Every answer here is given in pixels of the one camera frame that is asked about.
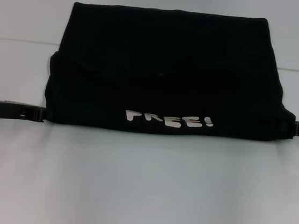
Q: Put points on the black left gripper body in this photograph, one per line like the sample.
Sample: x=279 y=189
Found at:
x=7 y=110

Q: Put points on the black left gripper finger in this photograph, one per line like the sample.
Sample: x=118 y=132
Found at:
x=34 y=113

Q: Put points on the black shirt with FREE print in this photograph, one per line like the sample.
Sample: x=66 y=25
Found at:
x=171 y=65

